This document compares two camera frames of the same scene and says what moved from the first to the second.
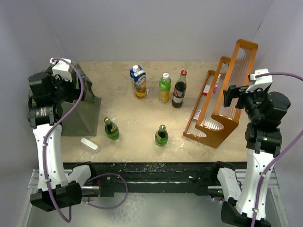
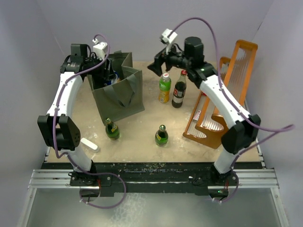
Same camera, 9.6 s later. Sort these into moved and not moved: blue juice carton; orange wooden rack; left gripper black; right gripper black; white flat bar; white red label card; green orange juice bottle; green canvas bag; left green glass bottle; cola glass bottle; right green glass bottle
Moved: left gripper black; blue juice carton; right gripper black; green canvas bag
Not moved: white red label card; cola glass bottle; right green glass bottle; orange wooden rack; left green glass bottle; white flat bar; green orange juice bottle
